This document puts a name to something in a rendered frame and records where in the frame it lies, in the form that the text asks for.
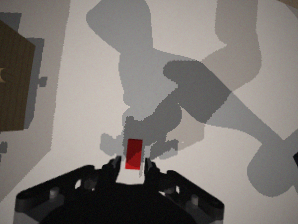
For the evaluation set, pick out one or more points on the red rectangular eraser with white tip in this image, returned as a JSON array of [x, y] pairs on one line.
[[133, 160]]

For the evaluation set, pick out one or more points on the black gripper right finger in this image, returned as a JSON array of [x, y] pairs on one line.
[[201, 205]]

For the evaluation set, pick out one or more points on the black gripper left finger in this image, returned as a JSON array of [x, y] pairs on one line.
[[33, 204]]

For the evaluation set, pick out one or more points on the tan wooden drawer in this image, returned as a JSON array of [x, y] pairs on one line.
[[16, 53]]

